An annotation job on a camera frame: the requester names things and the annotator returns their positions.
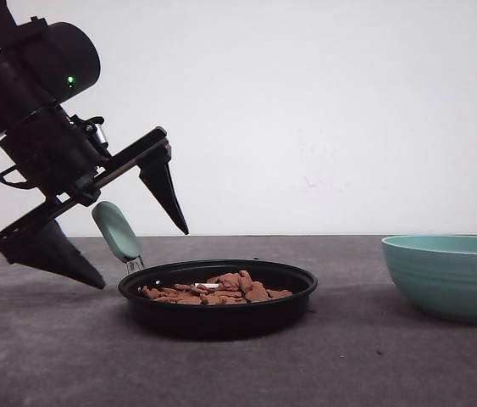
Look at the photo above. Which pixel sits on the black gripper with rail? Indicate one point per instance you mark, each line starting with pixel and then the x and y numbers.
pixel 68 160

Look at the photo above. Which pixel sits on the teal ceramic bowl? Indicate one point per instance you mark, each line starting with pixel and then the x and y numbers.
pixel 436 273

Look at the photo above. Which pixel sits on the black frying pan green handle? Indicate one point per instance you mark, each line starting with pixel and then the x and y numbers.
pixel 202 321

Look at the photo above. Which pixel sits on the brown beef cubes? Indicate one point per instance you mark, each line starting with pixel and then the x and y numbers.
pixel 228 289

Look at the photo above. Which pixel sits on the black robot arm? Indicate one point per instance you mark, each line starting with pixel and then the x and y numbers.
pixel 41 66

